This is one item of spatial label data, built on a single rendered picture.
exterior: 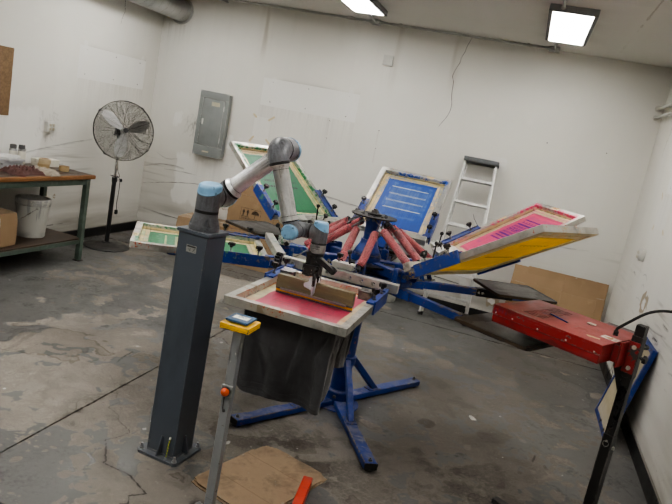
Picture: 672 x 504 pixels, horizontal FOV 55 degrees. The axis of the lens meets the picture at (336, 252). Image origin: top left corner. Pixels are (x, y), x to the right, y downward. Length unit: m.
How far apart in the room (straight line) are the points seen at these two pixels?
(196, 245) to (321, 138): 4.67
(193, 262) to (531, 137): 4.86
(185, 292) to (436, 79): 4.83
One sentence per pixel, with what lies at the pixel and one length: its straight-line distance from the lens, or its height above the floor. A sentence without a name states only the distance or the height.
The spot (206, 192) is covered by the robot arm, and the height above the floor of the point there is 1.39.
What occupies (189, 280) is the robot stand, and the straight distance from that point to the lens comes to 3.21.
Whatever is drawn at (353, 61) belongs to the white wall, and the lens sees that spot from 7.64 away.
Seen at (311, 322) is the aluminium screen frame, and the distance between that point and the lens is 2.80.
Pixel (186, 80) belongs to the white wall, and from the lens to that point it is 8.43.
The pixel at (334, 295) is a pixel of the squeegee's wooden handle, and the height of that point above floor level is 1.02.
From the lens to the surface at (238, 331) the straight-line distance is 2.67.
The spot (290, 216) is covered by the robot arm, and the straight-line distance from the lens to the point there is 3.00.
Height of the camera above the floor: 1.82
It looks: 11 degrees down
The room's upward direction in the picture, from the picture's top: 11 degrees clockwise
